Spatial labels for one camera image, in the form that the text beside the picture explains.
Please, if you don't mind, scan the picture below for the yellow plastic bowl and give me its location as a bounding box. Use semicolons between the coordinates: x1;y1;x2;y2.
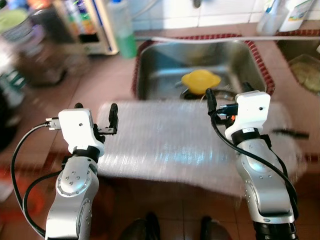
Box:
181;69;222;97

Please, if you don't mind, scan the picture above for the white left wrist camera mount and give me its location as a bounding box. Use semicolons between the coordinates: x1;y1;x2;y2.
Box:
58;108;105;157

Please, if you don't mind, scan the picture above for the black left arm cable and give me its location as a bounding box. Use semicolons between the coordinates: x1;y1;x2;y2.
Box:
11;117;63;238

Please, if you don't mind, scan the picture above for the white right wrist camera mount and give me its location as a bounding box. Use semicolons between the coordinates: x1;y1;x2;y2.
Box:
224;91;271;144

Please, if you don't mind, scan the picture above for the green liquid bottle blue cap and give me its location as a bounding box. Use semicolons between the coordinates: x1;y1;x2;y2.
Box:
107;0;138;60

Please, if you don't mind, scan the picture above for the stainless steel sink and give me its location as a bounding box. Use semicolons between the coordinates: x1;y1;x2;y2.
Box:
132;36;276;103

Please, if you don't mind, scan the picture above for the dark robot foot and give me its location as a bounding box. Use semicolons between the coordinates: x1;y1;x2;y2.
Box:
119;212;161;240
200;216;233;240

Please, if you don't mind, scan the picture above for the dark left robot foot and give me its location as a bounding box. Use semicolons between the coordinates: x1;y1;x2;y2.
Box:
119;212;161;240

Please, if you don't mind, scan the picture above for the tiled side basin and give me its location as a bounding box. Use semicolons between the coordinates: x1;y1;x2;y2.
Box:
275;32;320;96

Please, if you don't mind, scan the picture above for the clear plastic container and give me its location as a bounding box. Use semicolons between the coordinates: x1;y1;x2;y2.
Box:
289;54;320;93

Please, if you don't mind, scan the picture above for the clear bubble wrap sheet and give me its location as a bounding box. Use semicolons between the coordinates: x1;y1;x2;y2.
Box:
95;100;306;193

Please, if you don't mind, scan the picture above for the dark right robot foot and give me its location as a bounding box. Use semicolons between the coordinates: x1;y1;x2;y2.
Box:
200;216;233;240

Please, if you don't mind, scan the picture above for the white water purifier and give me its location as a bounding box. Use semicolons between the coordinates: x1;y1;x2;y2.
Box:
60;0;120;56

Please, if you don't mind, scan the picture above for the clear plastic cup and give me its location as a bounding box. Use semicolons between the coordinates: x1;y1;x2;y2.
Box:
257;0;291;36

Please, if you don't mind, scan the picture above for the white plastic bottle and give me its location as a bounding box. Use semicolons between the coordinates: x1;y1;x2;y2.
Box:
280;0;316;32

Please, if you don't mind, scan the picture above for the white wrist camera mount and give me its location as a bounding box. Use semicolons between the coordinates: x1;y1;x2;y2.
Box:
58;108;105;157
224;91;271;144

